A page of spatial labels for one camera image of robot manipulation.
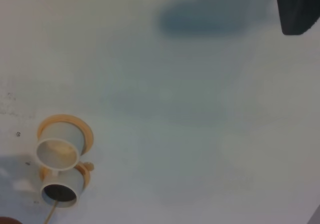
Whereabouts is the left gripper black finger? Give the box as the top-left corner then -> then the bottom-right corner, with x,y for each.
277,0 -> 320,36

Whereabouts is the brown clay teapot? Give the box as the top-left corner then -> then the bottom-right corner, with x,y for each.
0,216 -> 21,224

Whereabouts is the near orange saucer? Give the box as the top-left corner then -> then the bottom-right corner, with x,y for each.
36,114 -> 94,156

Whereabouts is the orange saucer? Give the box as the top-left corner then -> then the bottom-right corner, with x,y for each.
38,161 -> 95,190
36,114 -> 94,156

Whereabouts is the far orange saucer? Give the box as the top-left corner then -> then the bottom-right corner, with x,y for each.
38,161 -> 95,190

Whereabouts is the near white teacup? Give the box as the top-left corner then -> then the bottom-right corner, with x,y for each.
35,122 -> 85,171

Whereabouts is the white teacup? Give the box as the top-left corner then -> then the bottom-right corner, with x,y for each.
35,122 -> 85,171
40,168 -> 85,208

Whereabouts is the far white teacup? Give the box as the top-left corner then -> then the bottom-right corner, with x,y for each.
40,168 -> 85,208

